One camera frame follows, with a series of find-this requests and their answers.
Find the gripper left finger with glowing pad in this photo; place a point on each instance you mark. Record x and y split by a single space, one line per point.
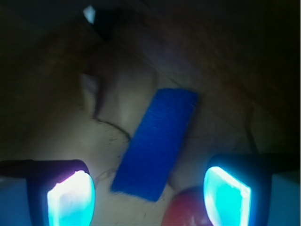
46 193

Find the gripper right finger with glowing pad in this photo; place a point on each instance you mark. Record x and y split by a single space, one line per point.
253 190

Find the blue sponge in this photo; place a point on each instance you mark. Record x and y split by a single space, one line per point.
154 147

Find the orange donut toy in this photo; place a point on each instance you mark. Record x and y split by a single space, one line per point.
187 208

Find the brown paper bag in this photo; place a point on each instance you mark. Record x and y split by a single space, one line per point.
76 77

